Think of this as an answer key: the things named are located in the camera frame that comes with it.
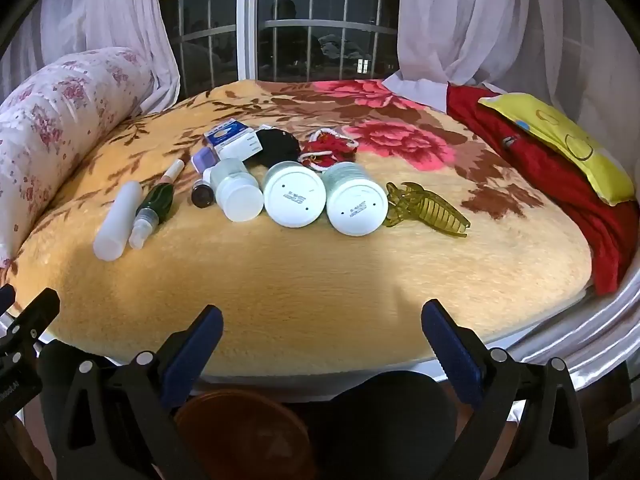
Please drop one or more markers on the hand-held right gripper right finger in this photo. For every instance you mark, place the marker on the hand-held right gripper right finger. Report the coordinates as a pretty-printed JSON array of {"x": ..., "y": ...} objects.
[{"x": 452, "y": 350}]

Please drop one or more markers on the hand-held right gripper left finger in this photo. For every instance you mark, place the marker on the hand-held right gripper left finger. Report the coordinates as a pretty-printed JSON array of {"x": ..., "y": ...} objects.
[{"x": 192, "y": 350}]

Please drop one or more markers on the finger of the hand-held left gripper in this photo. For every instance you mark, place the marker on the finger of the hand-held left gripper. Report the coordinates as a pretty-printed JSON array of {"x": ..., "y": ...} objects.
[{"x": 32, "y": 312}]

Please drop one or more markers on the orange plastic bin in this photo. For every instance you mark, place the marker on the orange plastic bin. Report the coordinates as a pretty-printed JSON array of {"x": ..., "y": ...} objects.
[{"x": 240, "y": 435}]

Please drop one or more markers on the beige concealer tube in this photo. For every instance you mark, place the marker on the beige concealer tube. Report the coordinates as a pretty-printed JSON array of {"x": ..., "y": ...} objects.
[{"x": 174, "y": 170}]

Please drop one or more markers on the blue and white box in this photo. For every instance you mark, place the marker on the blue and white box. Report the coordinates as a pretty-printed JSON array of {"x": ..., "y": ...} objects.
[{"x": 235, "y": 142}]

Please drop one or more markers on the person's right dark trouser leg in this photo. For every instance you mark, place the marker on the person's right dark trouser leg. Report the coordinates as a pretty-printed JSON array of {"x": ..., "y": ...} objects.
[{"x": 395, "y": 415}]

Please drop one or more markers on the white plastic tube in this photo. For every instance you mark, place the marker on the white plastic tube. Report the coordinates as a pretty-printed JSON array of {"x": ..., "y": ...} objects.
[{"x": 117, "y": 222}]

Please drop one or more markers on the yellow floral blanket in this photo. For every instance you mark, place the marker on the yellow floral blanket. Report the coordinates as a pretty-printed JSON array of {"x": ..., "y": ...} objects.
[{"x": 300, "y": 280}]

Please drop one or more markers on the green hair claw clip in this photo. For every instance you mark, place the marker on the green hair claw clip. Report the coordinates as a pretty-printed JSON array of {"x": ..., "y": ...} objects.
[{"x": 430, "y": 210}]

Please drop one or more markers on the green spray bottle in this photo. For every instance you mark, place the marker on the green spray bottle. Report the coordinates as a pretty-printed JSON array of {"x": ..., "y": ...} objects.
[{"x": 155, "y": 207}]

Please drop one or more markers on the white bed sheet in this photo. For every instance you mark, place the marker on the white bed sheet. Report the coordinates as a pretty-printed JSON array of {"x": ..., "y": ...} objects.
[{"x": 600, "y": 330}]

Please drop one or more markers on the small brown bottle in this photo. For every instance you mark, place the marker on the small brown bottle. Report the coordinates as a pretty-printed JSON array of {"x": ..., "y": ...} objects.
[{"x": 202, "y": 194}]

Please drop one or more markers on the translucent white bottle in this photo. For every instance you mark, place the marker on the translucent white bottle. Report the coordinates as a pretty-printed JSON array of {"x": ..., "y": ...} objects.
[{"x": 240, "y": 200}]

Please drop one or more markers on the white round jar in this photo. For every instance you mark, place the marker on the white round jar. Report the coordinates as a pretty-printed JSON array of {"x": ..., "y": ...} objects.
[
  {"x": 356, "y": 205},
  {"x": 292, "y": 197}
]

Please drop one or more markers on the small purple box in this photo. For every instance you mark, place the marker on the small purple box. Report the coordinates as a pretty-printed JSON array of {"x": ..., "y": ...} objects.
[{"x": 205, "y": 161}]

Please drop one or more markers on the floral white bolster pillow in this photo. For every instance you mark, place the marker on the floral white bolster pillow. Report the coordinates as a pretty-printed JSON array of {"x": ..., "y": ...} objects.
[{"x": 60, "y": 120}]

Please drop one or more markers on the black cloth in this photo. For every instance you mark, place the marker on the black cloth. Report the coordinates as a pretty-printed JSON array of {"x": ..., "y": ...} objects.
[{"x": 275, "y": 147}]

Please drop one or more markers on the red and white cloth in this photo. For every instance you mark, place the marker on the red and white cloth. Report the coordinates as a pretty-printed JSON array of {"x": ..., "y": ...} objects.
[{"x": 327, "y": 147}]

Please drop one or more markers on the yellow cartoon pillow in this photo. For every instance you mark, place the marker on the yellow cartoon pillow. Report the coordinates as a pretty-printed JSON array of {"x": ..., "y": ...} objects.
[{"x": 575, "y": 145}]

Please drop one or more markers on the white sheer curtain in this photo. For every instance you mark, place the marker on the white sheer curtain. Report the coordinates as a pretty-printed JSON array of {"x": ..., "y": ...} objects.
[
  {"x": 110, "y": 10},
  {"x": 465, "y": 20}
]

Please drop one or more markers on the barred window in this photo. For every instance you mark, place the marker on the barred window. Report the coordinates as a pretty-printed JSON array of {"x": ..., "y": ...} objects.
[{"x": 295, "y": 25}]

